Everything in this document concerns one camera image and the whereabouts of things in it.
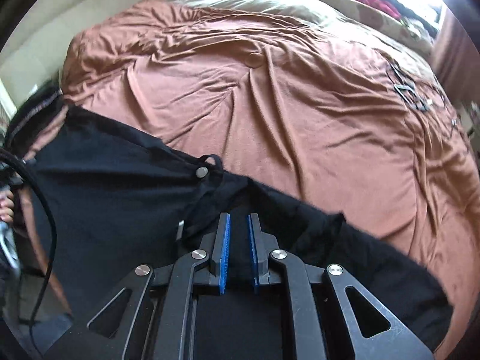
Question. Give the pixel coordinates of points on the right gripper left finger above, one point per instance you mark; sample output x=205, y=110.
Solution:
x=150, y=313

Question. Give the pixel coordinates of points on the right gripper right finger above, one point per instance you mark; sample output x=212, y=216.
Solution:
x=326, y=312

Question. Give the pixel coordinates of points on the black pants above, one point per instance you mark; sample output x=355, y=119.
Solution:
x=111, y=198

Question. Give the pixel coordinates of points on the person's left hand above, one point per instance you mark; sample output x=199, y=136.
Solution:
x=6, y=206

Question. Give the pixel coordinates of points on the brown bed blanket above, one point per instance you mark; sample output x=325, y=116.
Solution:
x=311, y=112

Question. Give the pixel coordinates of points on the black bag on bed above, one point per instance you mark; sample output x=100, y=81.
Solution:
x=32, y=117

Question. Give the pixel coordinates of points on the right pink curtain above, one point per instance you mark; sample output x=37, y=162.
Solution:
x=455, y=55

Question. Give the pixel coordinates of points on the beige patterned pillow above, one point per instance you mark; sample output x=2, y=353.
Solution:
x=407, y=31

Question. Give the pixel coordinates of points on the cream padded headboard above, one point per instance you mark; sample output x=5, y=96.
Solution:
x=36, y=49

